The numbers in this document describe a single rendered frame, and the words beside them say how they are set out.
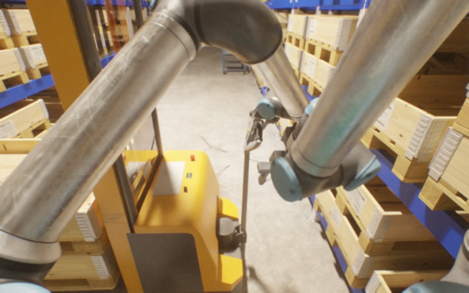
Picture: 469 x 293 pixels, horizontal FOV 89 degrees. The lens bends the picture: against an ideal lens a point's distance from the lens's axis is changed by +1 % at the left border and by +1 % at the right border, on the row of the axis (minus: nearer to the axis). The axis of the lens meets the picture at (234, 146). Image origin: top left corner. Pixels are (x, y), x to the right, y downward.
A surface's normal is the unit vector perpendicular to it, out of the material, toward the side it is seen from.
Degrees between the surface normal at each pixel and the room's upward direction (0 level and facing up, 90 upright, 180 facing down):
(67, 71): 90
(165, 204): 0
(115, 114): 72
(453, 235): 90
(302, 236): 0
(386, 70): 106
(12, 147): 90
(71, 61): 90
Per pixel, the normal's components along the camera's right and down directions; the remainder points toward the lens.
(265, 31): 0.46, 0.35
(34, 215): 0.58, 0.01
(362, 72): -0.72, 0.43
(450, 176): -1.00, 0.00
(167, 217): 0.02, -0.87
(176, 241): 0.04, 0.49
